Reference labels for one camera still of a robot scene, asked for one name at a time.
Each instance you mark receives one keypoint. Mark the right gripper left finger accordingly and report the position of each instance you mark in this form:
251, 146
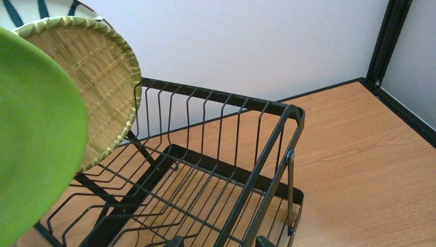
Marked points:
177, 241

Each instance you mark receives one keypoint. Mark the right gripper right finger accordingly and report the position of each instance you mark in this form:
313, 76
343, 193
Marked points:
262, 241

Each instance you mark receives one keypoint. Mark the black wire dish rack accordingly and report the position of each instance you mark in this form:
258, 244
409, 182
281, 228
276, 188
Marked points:
215, 168

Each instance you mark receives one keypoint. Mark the green plate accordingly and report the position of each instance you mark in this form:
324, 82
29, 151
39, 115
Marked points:
44, 126

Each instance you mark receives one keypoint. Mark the woven bamboo tray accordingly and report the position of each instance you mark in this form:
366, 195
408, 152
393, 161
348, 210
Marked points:
104, 67

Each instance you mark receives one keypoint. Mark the blue striped white plate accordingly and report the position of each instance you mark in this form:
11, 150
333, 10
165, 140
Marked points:
16, 13

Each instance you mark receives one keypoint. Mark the right black corner post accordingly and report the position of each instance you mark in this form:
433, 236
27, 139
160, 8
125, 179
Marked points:
392, 24

